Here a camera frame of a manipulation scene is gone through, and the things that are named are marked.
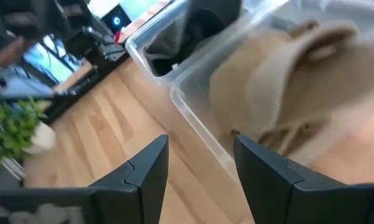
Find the clear plastic bin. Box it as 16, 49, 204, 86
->
124, 0, 247, 86
169, 0, 374, 187

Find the dark green bucket hat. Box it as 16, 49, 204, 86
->
144, 15, 191, 63

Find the black metal rig frame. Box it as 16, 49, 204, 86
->
42, 46, 132, 126

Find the beige bucket hat with cords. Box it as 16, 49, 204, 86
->
207, 19, 374, 157

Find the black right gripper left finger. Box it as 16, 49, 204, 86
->
88, 134, 170, 224

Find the dark brown bucket hat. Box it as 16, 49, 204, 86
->
152, 8, 228, 77

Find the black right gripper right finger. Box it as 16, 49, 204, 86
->
233, 134, 374, 224

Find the black device with light ring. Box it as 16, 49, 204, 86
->
101, 4, 133, 34

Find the green potted plant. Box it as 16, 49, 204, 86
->
0, 98, 57, 170

